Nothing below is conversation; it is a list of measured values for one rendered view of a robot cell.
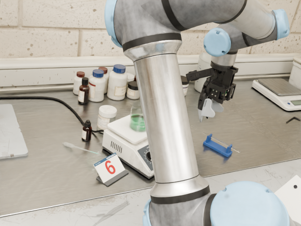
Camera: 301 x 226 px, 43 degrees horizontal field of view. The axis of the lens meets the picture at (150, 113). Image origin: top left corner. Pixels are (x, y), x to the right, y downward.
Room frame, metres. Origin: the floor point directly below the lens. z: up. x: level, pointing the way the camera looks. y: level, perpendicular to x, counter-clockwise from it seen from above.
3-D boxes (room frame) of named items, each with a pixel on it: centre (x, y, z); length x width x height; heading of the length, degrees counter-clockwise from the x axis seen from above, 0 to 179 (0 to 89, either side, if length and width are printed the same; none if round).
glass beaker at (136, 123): (1.01, 0.03, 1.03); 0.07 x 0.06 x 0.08; 107
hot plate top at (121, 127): (1.01, 0.04, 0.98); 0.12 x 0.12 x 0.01; 55
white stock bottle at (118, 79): (1.36, 0.15, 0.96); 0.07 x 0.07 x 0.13
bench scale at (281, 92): (1.68, -0.60, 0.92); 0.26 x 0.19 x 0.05; 30
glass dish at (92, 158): (0.92, 0.13, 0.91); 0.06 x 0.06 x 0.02
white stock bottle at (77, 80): (1.33, 0.29, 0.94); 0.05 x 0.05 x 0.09
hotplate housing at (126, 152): (0.99, 0.02, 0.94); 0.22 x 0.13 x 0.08; 55
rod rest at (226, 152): (1.12, -0.25, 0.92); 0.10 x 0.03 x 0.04; 56
